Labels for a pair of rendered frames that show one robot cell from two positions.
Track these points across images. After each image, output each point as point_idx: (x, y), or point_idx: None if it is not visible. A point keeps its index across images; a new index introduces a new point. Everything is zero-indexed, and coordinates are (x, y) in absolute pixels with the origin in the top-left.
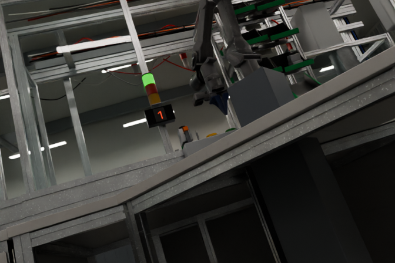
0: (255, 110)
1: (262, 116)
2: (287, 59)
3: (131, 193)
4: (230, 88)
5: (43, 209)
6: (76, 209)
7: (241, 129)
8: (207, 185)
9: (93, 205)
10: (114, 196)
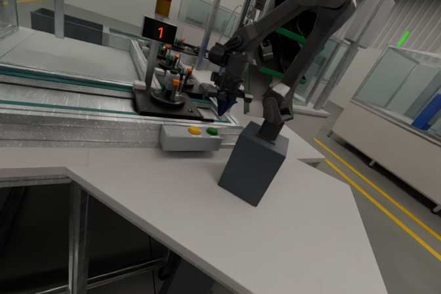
0: (246, 174)
1: (254, 293)
2: (289, 43)
3: (84, 184)
4: (243, 138)
5: None
6: (0, 170)
7: (228, 277)
8: None
9: (29, 170)
10: (62, 167)
